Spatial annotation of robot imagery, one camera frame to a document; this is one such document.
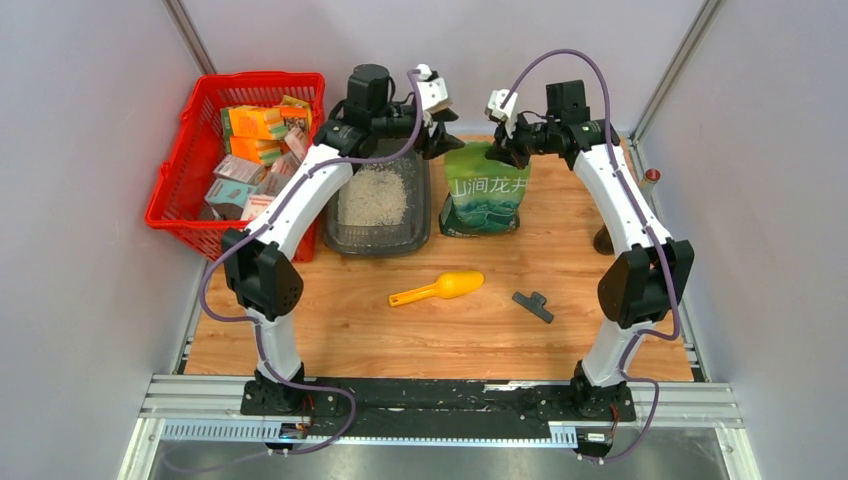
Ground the teal grey box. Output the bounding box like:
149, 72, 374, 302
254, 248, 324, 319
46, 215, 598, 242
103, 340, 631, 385
204, 178, 258, 221

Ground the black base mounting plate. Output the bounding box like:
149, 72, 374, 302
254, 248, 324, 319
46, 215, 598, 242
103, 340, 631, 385
240, 376, 636, 440

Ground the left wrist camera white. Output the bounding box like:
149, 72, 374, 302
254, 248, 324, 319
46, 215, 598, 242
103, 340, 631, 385
415, 64, 452, 114

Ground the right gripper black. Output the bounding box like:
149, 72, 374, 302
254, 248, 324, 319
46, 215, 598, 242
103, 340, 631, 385
485, 109, 559, 171

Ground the dark cola bottle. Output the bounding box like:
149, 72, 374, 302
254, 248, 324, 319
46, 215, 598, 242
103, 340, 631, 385
592, 168, 662, 257

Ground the pink grey box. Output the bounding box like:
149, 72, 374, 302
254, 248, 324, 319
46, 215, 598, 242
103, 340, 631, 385
213, 154, 267, 185

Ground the yellow plastic scoop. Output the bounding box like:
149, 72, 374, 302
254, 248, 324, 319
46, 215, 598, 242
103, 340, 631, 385
388, 270, 485, 307

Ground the orange sponge pack upper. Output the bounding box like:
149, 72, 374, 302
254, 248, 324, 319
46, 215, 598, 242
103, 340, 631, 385
221, 105, 288, 140

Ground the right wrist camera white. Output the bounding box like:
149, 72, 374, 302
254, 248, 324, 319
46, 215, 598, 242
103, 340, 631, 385
484, 89, 518, 126

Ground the black bag clip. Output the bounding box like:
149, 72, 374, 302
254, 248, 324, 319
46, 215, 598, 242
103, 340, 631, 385
512, 291, 554, 324

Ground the orange sponge pack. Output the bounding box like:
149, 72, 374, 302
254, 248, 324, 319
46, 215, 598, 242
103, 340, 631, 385
225, 136, 284, 166
221, 105, 288, 140

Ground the red plastic shopping basket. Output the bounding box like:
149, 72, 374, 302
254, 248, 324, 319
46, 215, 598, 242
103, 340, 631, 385
145, 71, 325, 260

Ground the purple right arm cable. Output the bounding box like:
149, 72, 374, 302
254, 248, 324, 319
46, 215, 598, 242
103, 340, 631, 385
501, 48, 682, 464

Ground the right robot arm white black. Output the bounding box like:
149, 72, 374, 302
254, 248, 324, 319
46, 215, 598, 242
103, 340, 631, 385
485, 80, 694, 419

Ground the green litter bag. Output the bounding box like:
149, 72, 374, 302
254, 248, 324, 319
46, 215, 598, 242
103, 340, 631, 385
438, 142, 531, 238

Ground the yellow patterned packet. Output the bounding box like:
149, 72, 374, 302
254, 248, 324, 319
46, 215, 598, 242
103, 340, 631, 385
276, 95, 313, 133

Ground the grey litter box tray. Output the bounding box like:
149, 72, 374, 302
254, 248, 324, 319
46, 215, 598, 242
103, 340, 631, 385
323, 150, 431, 258

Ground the orange sponge pack lower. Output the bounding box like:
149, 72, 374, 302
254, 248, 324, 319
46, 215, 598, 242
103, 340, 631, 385
225, 136, 284, 166

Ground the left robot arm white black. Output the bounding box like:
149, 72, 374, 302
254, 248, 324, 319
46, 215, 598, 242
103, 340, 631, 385
217, 64, 463, 415

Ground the white pink sponge box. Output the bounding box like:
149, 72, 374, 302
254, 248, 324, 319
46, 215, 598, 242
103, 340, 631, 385
240, 194, 275, 222

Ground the aluminium frame rail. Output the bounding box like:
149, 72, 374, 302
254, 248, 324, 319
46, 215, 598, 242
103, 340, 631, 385
120, 375, 761, 479

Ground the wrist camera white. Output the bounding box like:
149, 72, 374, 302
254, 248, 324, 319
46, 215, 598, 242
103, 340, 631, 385
484, 89, 518, 126
415, 64, 452, 114

